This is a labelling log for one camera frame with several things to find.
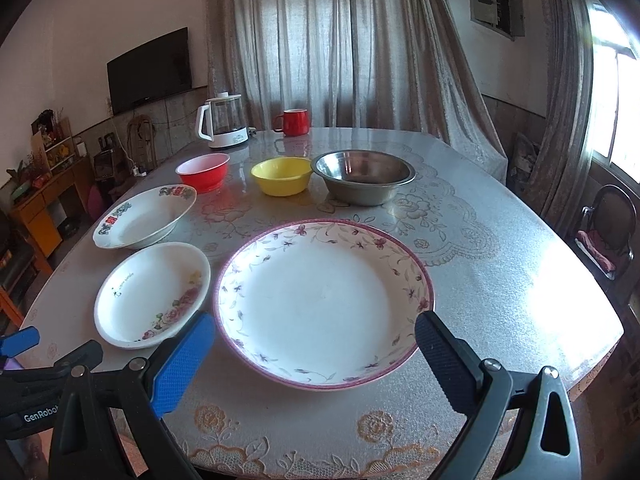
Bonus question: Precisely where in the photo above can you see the white plate pink roses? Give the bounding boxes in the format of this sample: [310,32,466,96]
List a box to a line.
[93,242,212,350]

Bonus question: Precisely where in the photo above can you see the large purple floral plate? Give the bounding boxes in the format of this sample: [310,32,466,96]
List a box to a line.
[214,219,435,391]

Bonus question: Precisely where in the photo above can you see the white plate red characters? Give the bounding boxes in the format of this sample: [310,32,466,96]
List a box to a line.
[92,184,198,250]

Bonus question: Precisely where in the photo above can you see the red plastic bowl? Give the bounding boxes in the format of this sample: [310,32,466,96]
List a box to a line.
[176,153,230,193]

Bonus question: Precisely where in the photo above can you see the stainless steel bowl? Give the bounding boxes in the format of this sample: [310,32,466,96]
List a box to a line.
[311,150,416,207]

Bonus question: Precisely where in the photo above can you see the yellow plastic bowl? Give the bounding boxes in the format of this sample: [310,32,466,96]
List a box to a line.
[250,157,312,197]

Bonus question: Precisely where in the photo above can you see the orange wooden desk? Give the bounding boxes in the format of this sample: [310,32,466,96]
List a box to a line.
[9,156,94,258]

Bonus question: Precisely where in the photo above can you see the pink bag on floor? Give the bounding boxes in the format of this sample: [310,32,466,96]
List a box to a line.
[87,184,105,221]

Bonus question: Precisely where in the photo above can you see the small wooden shelf with items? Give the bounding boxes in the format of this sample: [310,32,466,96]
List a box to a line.
[32,108,77,176]

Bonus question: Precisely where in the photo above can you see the dark wooden round-back chair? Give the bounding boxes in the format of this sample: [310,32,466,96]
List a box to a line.
[572,184,638,283]

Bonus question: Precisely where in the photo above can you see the grey side window curtain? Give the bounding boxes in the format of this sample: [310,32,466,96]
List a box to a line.
[524,0,593,237]

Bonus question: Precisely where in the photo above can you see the white glass electric kettle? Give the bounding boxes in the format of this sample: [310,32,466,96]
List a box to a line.
[195,92,248,150]

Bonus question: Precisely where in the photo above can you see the red enamel mug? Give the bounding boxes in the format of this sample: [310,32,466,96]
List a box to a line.
[272,108,310,136]

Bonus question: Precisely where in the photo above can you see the wooden chair by wall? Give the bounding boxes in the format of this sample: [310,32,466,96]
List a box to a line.
[126,115,157,172]

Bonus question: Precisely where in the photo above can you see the black wall television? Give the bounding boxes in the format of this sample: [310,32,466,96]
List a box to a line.
[106,27,192,115]

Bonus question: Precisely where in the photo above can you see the wall electrical panel box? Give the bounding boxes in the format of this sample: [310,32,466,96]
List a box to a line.
[470,0,525,40]

